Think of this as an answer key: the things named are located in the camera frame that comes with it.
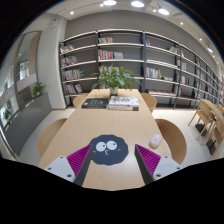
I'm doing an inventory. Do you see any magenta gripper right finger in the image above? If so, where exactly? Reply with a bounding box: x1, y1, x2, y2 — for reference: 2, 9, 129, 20
134, 144, 182, 184

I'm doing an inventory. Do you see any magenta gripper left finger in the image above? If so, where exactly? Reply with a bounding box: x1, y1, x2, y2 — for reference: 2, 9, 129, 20
45, 145, 92, 186

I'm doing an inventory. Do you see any white pink computer mouse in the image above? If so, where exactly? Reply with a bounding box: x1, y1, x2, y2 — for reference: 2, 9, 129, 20
149, 134, 162, 148

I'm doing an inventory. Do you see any dark cartoon face mouse pad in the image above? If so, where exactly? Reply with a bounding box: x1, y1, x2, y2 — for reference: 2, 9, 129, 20
90, 135, 129, 166

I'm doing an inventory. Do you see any wooden chair near right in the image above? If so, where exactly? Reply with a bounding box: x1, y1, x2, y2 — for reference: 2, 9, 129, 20
156, 119, 187, 164

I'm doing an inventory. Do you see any wooden chair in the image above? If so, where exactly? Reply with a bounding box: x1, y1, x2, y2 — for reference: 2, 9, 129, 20
73, 93, 87, 108
156, 119, 187, 164
140, 93, 157, 112
38, 118, 67, 157

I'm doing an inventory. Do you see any wooden chair near left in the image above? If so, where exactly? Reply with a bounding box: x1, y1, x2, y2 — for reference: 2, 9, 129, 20
38, 118, 67, 157

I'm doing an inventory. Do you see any grey low cabinet left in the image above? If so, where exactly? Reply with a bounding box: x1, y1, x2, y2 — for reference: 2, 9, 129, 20
5, 93, 52, 155

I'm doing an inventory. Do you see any wooden chair far right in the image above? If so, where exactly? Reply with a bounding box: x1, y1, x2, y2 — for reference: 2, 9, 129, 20
140, 93, 157, 112

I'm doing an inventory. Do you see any black book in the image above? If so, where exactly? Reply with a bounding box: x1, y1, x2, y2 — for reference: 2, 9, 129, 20
82, 98, 108, 109

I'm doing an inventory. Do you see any wooden chair far left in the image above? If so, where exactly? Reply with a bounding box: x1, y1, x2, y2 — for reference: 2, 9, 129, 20
73, 93, 87, 108

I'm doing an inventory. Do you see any stack of white books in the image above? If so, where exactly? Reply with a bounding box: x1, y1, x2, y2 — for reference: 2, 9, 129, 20
108, 96, 139, 111

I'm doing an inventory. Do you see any wooden chairs right side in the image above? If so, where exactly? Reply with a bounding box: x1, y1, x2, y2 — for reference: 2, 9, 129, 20
193, 99, 224, 154

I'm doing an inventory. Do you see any small potted plant left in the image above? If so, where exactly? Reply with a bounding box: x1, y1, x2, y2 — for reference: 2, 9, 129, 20
33, 82, 46, 97

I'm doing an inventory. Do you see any large grey bookshelf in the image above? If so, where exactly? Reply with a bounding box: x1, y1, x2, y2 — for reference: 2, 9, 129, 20
59, 29, 224, 108

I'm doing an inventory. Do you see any green potted plant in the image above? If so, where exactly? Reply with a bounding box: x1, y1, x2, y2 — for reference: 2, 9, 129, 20
91, 65, 140, 96

